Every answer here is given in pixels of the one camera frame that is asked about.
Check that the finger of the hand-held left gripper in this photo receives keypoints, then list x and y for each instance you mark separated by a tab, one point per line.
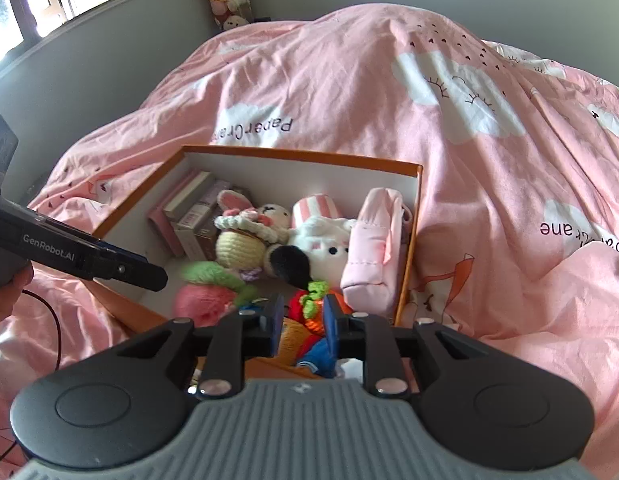
139	272

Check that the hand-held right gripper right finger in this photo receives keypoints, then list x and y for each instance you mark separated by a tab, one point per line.
332	325

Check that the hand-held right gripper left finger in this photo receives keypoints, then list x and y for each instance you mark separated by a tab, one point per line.
277	320

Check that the orange plush toy blue outfit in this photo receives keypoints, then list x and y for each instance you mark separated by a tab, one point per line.
299	330

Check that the pink and green plush toy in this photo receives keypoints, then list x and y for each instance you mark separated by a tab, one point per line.
199	300

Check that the grey book with cream edge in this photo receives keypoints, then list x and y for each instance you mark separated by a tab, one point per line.
189	195

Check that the orange cardboard box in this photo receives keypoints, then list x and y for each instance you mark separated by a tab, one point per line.
299	175

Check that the person's left hand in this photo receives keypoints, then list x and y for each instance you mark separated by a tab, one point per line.
6	302

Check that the white plush toy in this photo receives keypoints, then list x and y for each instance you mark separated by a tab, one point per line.
324	255

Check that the brown small box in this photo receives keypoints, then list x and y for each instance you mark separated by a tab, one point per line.
207	240

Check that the cream crochet doll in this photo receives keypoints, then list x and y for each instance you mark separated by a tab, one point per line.
239	250

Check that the pink fabric pouch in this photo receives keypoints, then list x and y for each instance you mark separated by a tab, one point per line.
369	250

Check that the small cream plush toy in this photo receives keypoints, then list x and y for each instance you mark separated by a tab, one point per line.
275	217

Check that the pink white striped plush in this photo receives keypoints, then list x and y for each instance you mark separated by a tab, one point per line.
314	210

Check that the pink printed blanket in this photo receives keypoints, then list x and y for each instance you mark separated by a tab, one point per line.
364	85

